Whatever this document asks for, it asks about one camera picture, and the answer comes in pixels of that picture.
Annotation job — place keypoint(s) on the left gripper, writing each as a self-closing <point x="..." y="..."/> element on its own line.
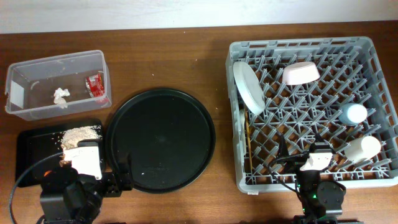
<point x="124" y="177"/>

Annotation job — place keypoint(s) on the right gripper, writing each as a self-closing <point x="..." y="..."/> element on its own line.
<point x="283" y="151"/>

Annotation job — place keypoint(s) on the blue cup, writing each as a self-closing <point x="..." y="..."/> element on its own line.
<point x="352" y="114"/>

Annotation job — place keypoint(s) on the white cup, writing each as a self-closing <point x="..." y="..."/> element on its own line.
<point x="362" y="149"/>

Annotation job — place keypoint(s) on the wooden chopstick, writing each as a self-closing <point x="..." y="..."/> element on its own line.
<point x="248" y="138"/>

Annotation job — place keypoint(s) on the rice and nut scraps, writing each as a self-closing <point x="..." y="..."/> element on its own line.
<point x="72" y="137"/>

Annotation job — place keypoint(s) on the white plastic fork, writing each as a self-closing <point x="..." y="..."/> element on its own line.
<point x="242" y="123"/>

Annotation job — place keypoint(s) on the pink bowl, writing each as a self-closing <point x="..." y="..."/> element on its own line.
<point x="300" y="73"/>

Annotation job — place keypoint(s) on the grey plate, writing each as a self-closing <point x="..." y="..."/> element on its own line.
<point x="249" y="87"/>

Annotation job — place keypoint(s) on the red sauce packet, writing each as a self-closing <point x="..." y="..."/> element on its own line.
<point x="94" y="85"/>

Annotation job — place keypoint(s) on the white napkin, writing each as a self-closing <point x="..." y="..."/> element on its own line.
<point x="59" y="97"/>

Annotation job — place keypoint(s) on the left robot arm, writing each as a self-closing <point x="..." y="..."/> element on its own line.
<point x="74" y="192"/>

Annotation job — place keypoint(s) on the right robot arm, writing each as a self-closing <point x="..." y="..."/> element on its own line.
<point x="321" y="199"/>

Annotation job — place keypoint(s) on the grey plastic dishwasher rack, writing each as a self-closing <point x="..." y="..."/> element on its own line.
<point x="350" y="72"/>

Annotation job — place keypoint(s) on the clear plastic waste bin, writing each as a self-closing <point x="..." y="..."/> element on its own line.
<point x="30" y="85"/>

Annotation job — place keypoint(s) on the round black serving tray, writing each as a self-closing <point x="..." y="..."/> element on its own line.
<point x="169" y="135"/>

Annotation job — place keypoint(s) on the black rectangular tray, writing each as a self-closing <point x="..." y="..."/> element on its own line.
<point x="36" y="144"/>

